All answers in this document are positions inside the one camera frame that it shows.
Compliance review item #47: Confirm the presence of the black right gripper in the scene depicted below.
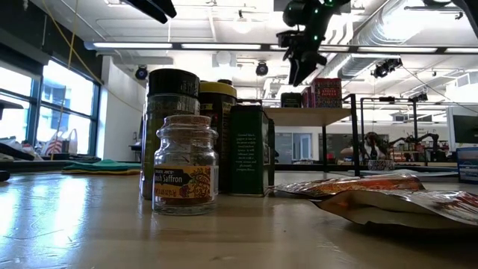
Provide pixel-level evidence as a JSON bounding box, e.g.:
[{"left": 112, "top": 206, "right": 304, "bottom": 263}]
[{"left": 276, "top": 28, "right": 329, "bottom": 87}]

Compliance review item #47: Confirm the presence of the dark green spice tin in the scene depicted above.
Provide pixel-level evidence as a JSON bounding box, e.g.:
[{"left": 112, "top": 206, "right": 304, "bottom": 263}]
[
  {"left": 228, "top": 105, "right": 276, "bottom": 198},
  {"left": 280, "top": 92, "right": 303, "bottom": 109}
]

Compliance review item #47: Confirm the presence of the yellow lid spice jar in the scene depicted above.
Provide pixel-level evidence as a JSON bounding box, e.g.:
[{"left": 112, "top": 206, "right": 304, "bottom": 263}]
[{"left": 198, "top": 81, "right": 238, "bottom": 194}]

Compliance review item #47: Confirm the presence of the taco seasoning packet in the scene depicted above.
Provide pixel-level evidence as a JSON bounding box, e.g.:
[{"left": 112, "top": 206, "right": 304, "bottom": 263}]
[
  {"left": 272, "top": 173, "right": 426, "bottom": 200},
  {"left": 311, "top": 188, "right": 478, "bottom": 230}
]

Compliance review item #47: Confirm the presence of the ceiling light strip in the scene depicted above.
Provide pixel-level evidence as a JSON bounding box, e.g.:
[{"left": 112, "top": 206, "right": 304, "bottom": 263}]
[
  {"left": 181, "top": 43, "right": 262, "bottom": 51},
  {"left": 356, "top": 46, "right": 438, "bottom": 54},
  {"left": 92, "top": 41, "right": 174, "bottom": 50}
]

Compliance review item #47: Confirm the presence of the round white ceiling speaker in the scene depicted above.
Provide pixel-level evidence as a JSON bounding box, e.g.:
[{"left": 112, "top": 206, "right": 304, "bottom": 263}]
[{"left": 212, "top": 50, "right": 236, "bottom": 68}]

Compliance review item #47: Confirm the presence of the black lid green herb jar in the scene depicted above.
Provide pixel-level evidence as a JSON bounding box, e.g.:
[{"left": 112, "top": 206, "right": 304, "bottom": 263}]
[{"left": 140, "top": 68, "right": 201, "bottom": 201}]

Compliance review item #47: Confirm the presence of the person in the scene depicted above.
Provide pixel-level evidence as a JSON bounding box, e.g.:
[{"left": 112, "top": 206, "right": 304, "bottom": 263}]
[{"left": 339, "top": 131, "right": 391, "bottom": 162}]

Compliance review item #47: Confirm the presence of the large window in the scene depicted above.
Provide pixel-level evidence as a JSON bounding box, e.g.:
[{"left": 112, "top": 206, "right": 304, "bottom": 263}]
[{"left": 0, "top": 59, "right": 102, "bottom": 158}]

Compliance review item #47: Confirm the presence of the cork lid saffron jar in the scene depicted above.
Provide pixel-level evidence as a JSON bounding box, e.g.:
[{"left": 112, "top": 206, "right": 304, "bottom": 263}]
[{"left": 152, "top": 114, "right": 220, "bottom": 217}]

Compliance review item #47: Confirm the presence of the white shopping bag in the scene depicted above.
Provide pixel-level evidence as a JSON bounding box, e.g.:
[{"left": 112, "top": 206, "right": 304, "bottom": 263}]
[{"left": 37, "top": 128, "right": 80, "bottom": 157}]

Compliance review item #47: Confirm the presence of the teal cloth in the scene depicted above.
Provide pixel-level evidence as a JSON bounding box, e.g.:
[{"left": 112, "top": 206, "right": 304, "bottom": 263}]
[{"left": 61, "top": 159, "right": 143, "bottom": 176}]

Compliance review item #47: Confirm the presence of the computer monitor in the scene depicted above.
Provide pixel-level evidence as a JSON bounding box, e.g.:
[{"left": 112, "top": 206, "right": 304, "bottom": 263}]
[{"left": 446, "top": 106, "right": 478, "bottom": 153}]

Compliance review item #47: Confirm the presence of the blue plastic wrap box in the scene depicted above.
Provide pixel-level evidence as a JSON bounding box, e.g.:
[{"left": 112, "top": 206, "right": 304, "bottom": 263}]
[{"left": 456, "top": 146, "right": 478, "bottom": 185}]

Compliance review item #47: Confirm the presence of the wooden shelf with black frame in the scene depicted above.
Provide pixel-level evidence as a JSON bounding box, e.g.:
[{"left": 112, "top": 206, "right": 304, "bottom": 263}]
[{"left": 237, "top": 93, "right": 362, "bottom": 179}]

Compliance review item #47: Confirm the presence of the yellow cable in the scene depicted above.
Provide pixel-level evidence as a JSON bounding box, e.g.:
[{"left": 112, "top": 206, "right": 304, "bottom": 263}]
[{"left": 40, "top": 0, "right": 104, "bottom": 160}]

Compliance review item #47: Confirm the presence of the black ceiling camera cluster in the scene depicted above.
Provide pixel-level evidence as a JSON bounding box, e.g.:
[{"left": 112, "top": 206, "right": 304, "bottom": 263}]
[{"left": 371, "top": 58, "right": 404, "bottom": 79}]

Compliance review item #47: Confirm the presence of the silver air duct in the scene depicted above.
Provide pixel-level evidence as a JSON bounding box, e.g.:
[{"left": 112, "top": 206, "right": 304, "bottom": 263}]
[{"left": 320, "top": 0, "right": 423, "bottom": 79}]

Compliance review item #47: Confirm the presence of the background black metal frame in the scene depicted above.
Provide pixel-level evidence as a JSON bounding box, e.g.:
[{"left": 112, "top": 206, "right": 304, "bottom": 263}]
[{"left": 359, "top": 95, "right": 430, "bottom": 165}]

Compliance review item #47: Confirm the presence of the black aluminium table frame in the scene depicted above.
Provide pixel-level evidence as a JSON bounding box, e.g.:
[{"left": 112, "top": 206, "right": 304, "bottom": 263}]
[{"left": 0, "top": 143, "right": 102, "bottom": 183}]

